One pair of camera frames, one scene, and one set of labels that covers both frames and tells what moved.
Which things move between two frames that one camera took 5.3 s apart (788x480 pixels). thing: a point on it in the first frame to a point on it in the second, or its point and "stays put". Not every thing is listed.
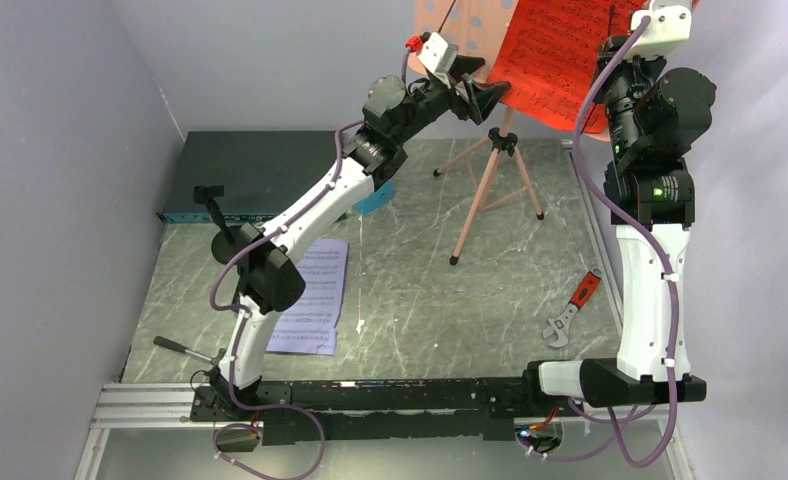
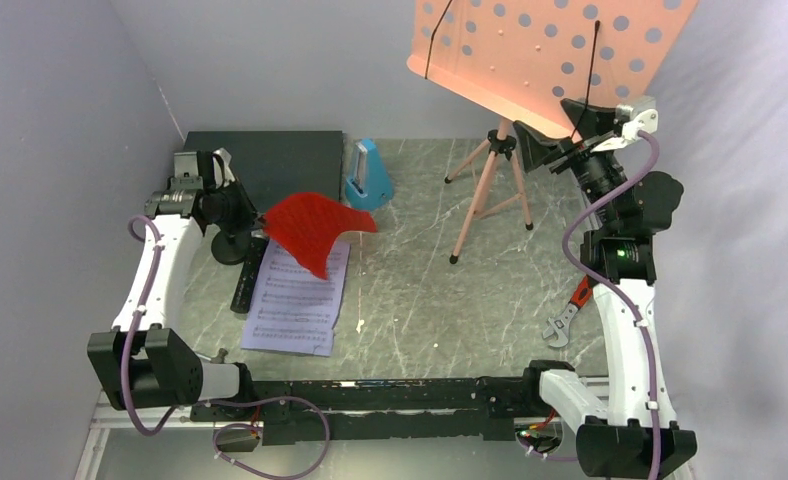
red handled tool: x=561 y=325 stays put
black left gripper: x=484 y=98 to x=248 y=216
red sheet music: x=548 y=56 to x=311 y=225
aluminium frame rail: x=123 y=404 stays put
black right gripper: x=652 y=64 to x=587 y=120
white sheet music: x=309 y=327 stays put
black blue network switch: x=263 y=174 stays put
